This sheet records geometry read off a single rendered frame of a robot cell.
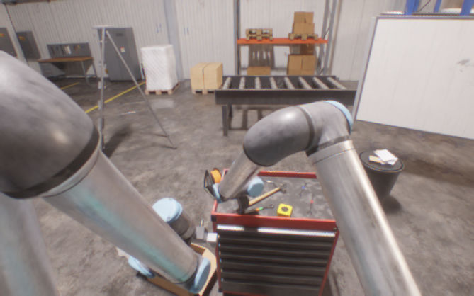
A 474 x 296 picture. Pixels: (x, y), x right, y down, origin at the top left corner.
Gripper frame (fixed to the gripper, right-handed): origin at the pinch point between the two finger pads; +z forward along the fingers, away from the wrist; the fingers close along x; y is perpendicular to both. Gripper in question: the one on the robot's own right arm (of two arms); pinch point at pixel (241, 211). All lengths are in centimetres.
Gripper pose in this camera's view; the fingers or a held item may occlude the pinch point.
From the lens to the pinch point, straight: 139.6
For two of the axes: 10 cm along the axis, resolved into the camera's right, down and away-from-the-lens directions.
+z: 0.2, 8.8, 4.8
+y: -9.5, 1.6, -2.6
